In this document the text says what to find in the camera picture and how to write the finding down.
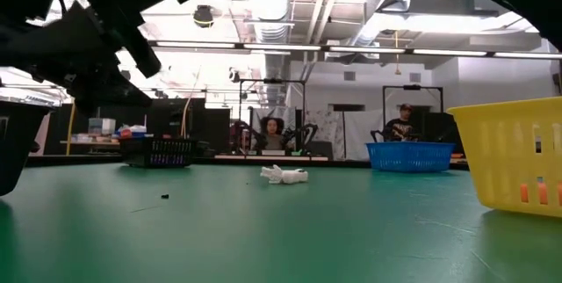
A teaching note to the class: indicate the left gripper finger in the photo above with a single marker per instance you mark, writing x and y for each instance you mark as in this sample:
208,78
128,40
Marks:
140,50
110,94

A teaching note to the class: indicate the white storage box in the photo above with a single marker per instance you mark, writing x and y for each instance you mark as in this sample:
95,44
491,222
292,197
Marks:
102,127

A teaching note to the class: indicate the small red container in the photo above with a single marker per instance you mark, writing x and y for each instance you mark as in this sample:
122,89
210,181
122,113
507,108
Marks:
125,133

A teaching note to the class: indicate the blue tray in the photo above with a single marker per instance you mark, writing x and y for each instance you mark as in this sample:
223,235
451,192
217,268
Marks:
138,134

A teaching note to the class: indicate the black plastic mesh basket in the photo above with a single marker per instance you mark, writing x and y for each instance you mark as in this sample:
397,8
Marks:
140,153
17,142

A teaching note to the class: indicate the black round ceiling device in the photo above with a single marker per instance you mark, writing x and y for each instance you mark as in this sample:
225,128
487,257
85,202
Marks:
234,75
203,16

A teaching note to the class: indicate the long LED light bar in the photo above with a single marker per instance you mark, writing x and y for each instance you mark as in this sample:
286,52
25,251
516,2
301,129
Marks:
285,47

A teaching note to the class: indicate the person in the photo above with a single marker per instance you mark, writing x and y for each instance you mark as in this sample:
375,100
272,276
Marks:
399,127
272,131

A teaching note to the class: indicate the blue plastic mesh basket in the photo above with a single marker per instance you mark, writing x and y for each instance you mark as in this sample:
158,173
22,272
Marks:
408,157

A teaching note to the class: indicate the yellow plastic mesh basket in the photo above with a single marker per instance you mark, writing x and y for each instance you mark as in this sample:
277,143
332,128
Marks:
505,164

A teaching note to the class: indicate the black partition wall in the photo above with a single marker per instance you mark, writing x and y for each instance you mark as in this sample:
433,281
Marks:
175,120

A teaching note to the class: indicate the black aluminium table frame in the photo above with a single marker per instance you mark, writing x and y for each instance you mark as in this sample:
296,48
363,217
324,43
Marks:
66,160

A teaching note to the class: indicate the black metal stand frame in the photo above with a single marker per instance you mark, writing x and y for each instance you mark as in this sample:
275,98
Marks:
412,87
272,81

